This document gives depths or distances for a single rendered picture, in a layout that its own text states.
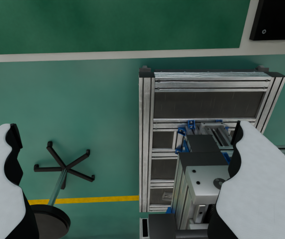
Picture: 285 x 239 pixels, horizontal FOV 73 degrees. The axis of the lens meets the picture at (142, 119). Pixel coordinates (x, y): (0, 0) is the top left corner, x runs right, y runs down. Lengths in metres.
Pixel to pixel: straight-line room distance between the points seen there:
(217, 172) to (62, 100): 1.20
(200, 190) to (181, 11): 0.41
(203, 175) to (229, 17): 0.38
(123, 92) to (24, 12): 0.93
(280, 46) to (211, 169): 0.36
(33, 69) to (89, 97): 0.39
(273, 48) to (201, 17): 0.21
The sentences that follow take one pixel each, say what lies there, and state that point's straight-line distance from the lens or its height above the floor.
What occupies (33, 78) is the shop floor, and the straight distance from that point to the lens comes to 1.50.
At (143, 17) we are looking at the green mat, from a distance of 0.51.
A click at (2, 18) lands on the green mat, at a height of 0.75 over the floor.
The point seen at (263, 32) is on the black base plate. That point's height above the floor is 0.77.
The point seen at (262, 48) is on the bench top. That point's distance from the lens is 0.61.
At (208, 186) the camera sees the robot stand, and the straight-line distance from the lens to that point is 0.49.
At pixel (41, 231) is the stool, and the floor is 0.56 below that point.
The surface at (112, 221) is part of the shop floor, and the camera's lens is 2.50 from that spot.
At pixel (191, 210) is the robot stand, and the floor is 0.98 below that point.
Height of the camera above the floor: 1.26
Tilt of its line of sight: 58 degrees down
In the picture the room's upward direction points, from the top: 176 degrees clockwise
